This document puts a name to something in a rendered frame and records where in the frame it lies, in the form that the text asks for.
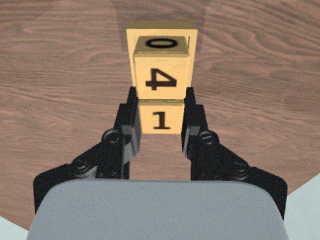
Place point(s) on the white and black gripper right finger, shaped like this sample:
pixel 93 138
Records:
pixel 211 161

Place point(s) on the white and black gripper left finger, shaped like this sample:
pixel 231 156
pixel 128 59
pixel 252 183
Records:
pixel 111 157

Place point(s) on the yellow number cube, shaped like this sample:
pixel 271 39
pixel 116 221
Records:
pixel 161 115
pixel 161 66

